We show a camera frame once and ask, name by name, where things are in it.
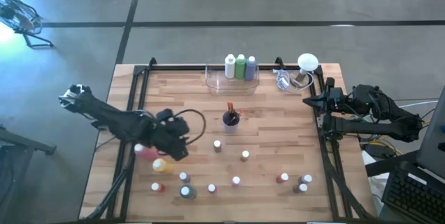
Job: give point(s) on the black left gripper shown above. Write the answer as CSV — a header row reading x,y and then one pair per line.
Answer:
x,y
172,137

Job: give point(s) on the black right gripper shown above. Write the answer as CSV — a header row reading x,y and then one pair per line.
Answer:
x,y
337,102

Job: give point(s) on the large red paint bottle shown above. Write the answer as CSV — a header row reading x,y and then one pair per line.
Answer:
x,y
146,152

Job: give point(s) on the lilac plastic cup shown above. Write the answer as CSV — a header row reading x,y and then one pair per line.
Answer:
x,y
231,130

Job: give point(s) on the large blue paint bottle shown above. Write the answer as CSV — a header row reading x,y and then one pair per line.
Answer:
x,y
250,69

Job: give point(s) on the large green paint bottle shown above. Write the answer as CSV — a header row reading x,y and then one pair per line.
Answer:
x,y
240,68

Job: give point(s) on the large white paint bottle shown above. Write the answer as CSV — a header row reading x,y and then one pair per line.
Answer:
x,y
229,67

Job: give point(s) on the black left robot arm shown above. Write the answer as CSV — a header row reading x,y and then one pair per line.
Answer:
x,y
114,121

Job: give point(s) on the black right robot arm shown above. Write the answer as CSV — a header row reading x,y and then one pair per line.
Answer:
x,y
375,128

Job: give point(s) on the large yellow paint bottle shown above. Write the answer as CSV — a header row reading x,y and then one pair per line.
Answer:
x,y
163,166

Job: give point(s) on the small purple paint bottle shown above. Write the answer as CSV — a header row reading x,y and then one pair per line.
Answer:
x,y
184,177

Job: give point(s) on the large teal paint bottle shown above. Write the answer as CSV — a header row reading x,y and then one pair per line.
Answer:
x,y
188,192

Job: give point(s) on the small magenta paint bottle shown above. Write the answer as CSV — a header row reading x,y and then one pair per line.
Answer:
x,y
212,188

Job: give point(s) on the small ochre paint bottle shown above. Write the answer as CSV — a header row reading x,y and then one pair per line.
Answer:
x,y
244,156

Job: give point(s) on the small grey paint bottle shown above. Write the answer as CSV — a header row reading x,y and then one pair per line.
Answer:
x,y
305,179

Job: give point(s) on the small pink paint bottle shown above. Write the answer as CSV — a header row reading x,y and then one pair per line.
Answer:
x,y
236,181

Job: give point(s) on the small orange-red paint bottle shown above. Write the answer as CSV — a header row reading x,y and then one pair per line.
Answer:
x,y
282,178

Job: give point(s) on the small dark brown paint bottle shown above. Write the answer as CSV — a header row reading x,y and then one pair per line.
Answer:
x,y
300,188

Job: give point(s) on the white mushroom lamp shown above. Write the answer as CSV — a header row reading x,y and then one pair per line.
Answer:
x,y
307,62

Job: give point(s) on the clear plastic bin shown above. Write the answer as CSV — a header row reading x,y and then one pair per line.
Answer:
x,y
229,88

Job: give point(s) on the white bag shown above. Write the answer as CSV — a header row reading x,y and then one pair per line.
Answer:
x,y
373,182

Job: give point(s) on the computer monitor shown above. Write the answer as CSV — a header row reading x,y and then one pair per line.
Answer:
x,y
432,140

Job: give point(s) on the black keyboard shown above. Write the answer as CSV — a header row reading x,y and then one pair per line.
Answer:
x,y
413,196

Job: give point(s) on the black cart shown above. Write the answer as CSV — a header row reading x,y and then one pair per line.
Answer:
x,y
28,144

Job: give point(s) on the metal floor fan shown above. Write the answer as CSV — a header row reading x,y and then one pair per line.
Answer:
x,y
17,15

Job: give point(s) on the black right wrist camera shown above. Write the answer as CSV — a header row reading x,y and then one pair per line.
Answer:
x,y
329,83

